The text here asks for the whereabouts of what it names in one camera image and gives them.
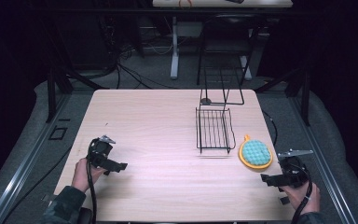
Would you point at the aluminium floor rail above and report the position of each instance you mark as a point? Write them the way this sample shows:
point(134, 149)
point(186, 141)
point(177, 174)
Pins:
point(323, 161)
point(28, 161)

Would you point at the black metal stand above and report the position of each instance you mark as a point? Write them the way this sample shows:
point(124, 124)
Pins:
point(303, 90)
point(56, 90)

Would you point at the white desk with legs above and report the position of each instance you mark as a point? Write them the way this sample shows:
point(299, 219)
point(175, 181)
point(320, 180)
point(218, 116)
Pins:
point(222, 3)

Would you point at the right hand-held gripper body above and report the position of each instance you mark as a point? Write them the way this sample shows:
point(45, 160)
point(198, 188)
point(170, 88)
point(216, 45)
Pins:
point(293, 169)

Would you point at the person's left hand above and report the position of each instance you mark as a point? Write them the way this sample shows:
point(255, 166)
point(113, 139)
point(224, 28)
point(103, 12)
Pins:
point(82, 175)

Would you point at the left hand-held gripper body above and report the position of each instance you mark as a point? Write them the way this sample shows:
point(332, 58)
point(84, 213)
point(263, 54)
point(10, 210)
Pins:
point(99, 151)

